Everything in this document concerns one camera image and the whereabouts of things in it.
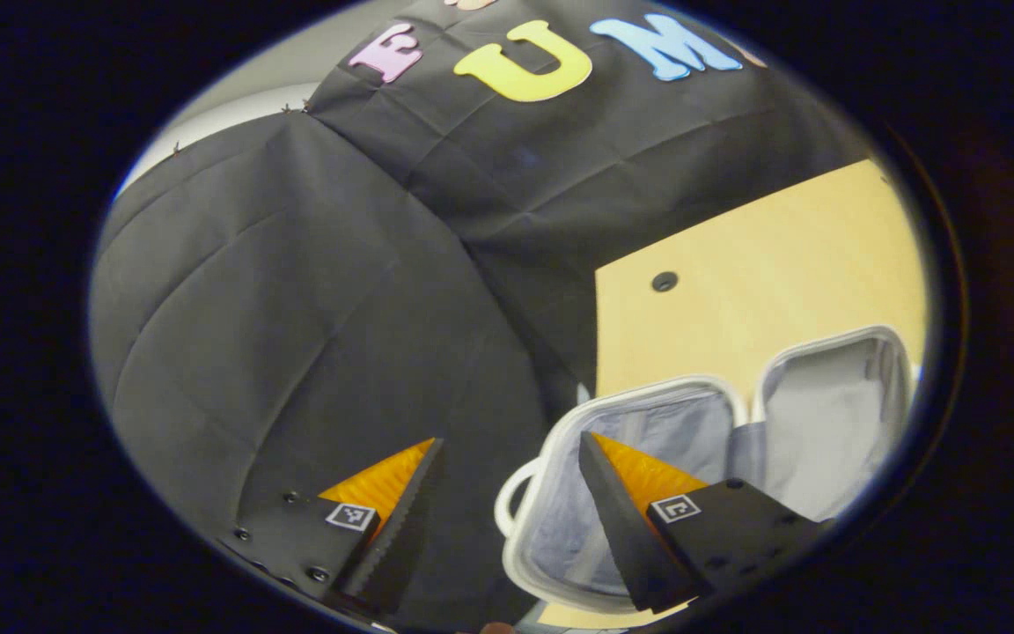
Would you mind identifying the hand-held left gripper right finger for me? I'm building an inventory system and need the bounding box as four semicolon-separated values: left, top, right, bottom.
577;431;835;614

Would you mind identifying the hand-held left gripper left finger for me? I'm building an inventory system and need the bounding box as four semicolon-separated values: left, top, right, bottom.
217;437;447;616

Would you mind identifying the white suitcase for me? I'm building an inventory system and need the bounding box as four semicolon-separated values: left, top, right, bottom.
494;324;920;617

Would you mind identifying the black backdrop cloth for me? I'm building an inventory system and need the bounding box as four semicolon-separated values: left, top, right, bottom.
87;0;869;630

